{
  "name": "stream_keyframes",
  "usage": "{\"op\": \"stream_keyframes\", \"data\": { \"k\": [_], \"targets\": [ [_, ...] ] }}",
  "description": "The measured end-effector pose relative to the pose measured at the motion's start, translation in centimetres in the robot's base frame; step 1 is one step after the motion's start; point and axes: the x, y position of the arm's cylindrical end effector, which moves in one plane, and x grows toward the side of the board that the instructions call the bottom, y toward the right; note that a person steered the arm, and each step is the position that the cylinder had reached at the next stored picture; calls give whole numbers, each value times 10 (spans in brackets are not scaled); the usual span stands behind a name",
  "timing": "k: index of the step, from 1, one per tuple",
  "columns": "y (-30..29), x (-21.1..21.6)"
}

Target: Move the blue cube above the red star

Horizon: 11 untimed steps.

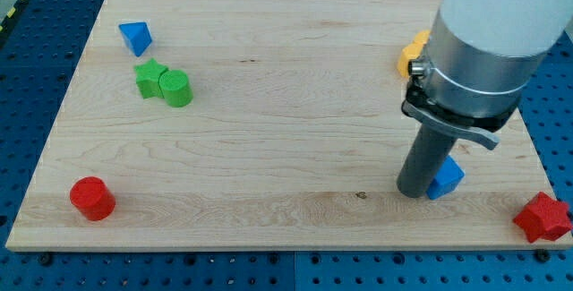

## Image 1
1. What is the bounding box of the wooden board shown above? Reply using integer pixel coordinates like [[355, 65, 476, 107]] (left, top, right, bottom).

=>
[[6, 0, 552, 252]]

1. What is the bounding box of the green star block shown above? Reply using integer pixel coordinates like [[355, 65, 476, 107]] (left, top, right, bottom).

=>
[[133, 58, 168, 98]]

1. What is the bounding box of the yellow block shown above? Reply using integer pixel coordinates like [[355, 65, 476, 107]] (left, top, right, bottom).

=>
[[397, 30, 431, 78]]

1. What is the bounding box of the green cylinder block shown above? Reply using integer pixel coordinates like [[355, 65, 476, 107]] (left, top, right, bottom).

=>
[[158, 70, 193, 107]]

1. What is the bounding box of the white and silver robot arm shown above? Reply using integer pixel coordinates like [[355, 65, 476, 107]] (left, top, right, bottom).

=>
[[402, 0, 572, 150]]

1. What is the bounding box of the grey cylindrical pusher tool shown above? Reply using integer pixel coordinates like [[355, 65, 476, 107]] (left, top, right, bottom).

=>
[[397, 124, 457, 198]]

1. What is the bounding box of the red star block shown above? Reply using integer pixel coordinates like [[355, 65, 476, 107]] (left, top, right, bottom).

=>
[[513, 192, 572, 243]]

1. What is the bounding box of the blue triangular prism block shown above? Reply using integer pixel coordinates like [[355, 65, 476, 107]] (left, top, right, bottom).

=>
[[118, 21, 152, 56]]

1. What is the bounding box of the red cylinder block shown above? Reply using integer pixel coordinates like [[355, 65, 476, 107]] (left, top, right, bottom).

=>
[[69, 176, 116, 221]]

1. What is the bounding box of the blue cube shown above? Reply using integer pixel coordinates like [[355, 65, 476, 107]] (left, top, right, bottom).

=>
[[426, 156, 465, 200]]

